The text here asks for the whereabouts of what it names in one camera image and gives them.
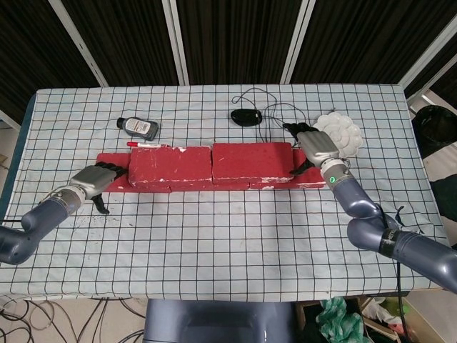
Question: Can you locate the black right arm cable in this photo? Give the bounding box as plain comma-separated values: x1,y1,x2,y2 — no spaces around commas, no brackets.
392,205,410,343

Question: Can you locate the red brick chipped white corner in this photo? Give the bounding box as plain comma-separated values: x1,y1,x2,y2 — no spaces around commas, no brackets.
128,145,214,189

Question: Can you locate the white black checked tablecloth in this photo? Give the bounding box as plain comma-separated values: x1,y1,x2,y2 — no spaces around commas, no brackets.
0,84,451,299

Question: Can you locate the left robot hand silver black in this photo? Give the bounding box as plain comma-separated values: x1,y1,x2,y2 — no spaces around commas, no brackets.
69,161,129,215

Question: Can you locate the white partition post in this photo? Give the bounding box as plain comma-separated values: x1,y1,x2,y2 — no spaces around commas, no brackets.
399,14,457,90
281,0,317,85
161,0,190,86
48,0,109,86

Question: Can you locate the black trash bag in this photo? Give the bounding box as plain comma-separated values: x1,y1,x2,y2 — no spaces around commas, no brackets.
410,105,457,219

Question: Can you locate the green plastic bag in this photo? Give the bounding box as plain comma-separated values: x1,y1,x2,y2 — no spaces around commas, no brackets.
317,296,366,343

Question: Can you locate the white paint palette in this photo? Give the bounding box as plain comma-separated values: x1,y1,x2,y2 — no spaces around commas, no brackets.
313,112,364,158

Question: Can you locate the blue grey robot torso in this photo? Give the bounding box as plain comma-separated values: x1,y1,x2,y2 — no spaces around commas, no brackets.
142,298,297,343

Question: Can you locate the plain red brick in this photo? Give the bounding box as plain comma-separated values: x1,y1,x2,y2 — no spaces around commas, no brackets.
96,152,172,194
169,180,251,192

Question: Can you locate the red brick with white blotch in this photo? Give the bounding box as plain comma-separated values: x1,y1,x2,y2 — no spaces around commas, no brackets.
249,148,328,190

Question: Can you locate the red brick white scuffed side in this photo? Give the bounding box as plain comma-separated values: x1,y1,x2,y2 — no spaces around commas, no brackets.
211,141,294,186

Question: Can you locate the black floor cable bundle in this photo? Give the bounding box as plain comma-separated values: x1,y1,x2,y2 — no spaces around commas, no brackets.
0,296,147,343

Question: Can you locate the cardboard box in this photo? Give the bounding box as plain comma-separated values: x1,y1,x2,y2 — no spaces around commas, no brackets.
296,295,410,343

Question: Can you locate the thin black mouse cable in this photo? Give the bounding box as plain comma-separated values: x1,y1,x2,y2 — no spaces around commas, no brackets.
231,87,308,147

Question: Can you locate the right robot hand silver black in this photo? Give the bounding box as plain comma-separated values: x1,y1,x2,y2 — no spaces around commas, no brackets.
283,121,341,176

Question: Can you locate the dark ink bottle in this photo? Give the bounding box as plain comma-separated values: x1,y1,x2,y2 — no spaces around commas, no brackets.
116,116,160,141

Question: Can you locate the red white marker pen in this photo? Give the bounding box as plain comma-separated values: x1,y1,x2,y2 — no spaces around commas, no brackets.
126,141,172,149

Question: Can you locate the black computer mouse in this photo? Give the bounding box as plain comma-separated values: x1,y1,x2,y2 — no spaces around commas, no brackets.
230,109,264,126

